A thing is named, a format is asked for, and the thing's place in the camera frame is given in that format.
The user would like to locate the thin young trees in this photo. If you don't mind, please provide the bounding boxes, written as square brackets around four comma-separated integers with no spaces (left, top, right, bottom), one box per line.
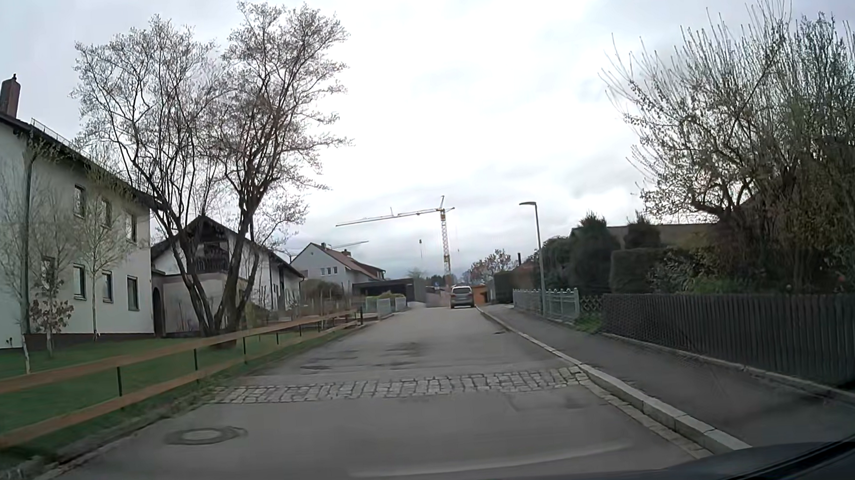
[0,129,144,376]

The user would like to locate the dark flat carport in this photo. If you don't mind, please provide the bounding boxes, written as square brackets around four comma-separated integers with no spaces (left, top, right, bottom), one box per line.
[352,277,418,308]

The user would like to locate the pale metal fence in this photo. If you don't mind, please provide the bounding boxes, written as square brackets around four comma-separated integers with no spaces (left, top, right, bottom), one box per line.
[512,285,582,327]

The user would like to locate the white house with red roof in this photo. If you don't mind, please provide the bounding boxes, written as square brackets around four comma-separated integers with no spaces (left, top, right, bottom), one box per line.
[288,237,387,299]

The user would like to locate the yellow tower crane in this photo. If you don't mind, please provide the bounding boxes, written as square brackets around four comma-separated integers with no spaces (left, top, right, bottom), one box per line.
[333,195,462,292]

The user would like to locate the grey asphalt road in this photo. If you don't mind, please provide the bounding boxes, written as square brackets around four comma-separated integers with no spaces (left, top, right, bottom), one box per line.
[0,287,715,480]

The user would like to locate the dark picket fence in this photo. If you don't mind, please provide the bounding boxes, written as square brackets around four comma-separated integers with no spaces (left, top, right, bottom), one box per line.
[600,275,855,406]

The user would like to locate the large bare tree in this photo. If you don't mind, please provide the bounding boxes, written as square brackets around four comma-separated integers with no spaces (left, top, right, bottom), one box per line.
[66,0,369,346]

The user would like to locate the bare bushy tree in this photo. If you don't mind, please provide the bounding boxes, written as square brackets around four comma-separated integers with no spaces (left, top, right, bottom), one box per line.
[596,0,855,312]

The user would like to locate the white house with dark gable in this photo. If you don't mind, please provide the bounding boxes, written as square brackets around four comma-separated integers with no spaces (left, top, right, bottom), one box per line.
[146,208,309,338]

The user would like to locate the green grass lawn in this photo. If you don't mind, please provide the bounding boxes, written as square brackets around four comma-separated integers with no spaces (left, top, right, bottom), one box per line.
[0,321,368,474]

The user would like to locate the dark evergreen trees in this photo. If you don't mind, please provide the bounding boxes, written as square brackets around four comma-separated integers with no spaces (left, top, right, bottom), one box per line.
[531,207,667,300]

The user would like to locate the grey asphalt pavement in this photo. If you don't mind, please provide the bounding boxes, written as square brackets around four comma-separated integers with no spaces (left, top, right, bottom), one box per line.
[479,279,855,468]

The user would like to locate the dark trimmed hedge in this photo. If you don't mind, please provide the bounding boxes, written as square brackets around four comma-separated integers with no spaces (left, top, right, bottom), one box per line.
[607,245,676,296]

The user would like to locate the wooden rail fence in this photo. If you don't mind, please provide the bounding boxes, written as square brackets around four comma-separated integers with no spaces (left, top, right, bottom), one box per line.
[0,308,372,452]

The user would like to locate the grey lamp post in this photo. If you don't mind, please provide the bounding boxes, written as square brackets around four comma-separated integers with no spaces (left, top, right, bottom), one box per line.
[519,200,550,318]

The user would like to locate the low building behind hedge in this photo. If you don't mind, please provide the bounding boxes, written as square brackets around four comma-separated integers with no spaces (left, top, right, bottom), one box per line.
[607,218,722,255]

